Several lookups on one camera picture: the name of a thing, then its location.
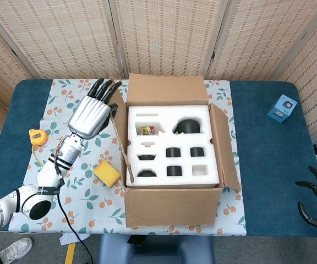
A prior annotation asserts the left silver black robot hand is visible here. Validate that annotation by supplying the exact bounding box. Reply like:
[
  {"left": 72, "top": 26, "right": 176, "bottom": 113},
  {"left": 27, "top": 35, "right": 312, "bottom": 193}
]
[{"left": 67, "top": 78, "right": 123, "bottom": 141}]

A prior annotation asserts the brown cardboard box red tape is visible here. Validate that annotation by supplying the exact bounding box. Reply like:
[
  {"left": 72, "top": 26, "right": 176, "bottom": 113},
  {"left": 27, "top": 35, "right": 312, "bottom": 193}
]
[{"left": 110, "top": 72, "right": 242, "bottom": 229}]

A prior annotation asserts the white foam insert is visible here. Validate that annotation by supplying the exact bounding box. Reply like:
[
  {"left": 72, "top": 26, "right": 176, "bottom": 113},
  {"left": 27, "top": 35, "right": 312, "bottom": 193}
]
[{"left": 125, "top": 104, "right": 220, "bottom": 189}]

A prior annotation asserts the small blue cube box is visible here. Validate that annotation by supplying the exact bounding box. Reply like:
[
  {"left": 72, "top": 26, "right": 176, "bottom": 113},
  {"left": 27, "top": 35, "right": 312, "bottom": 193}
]
[{"left": 266, "top": 94, "right": 298, "bottom": 124}]

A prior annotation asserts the yellow tape measure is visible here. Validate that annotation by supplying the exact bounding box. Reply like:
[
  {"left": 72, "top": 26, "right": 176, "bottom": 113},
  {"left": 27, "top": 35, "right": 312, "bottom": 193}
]
[{"left": 28, "top": 129, "right": 49, "bottom": 168}]

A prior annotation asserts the yellow sponge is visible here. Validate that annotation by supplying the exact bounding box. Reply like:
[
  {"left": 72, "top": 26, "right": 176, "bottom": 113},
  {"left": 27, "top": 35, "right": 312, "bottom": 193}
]
[{"left": 92, "top": 161, "right": 121, "bottom": 189}]

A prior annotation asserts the colourful snack packet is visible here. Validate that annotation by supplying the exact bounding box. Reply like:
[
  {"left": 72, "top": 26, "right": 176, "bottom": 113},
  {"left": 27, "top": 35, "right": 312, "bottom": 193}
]
[{"left": 139, "top": 125, "right": 156, "bottom": 135}]

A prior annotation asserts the blue table cover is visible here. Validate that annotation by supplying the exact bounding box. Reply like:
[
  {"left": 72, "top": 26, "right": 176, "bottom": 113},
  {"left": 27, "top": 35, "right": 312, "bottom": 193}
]
[{"left": 0, "top": 79, "right": 317, "bottom": 238}]

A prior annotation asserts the floral print tablecloth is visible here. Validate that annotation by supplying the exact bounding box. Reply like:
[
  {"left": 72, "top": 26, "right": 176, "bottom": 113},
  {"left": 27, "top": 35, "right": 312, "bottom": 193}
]
[{"left": 8, "top": 79, "right": 247, "bottom": 245}]

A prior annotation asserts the black teapot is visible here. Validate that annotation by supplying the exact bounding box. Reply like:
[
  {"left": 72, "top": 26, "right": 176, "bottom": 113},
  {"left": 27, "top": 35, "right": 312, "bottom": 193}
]
[{"left": 172, "top": 118, "right": 203, "bottom": 135}]

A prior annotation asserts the woven folding screen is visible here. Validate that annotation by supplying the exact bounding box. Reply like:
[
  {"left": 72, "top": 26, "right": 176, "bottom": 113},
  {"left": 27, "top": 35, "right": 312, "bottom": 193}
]
[{"left": 0, "top": 0, "right": 317, "bottom": 135}]

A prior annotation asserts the blue grey seat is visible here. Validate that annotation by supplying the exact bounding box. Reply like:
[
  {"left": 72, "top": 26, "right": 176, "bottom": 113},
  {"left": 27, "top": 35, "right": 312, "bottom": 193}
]
[{"left": 97, "top": 235, "right": 215, "bottom": 264}]

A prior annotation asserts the white sneaker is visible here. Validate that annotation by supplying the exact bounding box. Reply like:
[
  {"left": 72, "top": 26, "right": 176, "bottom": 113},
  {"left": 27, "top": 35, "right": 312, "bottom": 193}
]
[{"left": 0, "top": 238, "right": 34, "bottom": 264}]

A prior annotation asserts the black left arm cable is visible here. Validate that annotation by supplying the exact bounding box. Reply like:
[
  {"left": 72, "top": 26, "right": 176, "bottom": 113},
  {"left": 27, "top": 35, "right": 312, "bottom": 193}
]
[{"left": 54, "top": 162, "right": 95, "bottom": 264}]

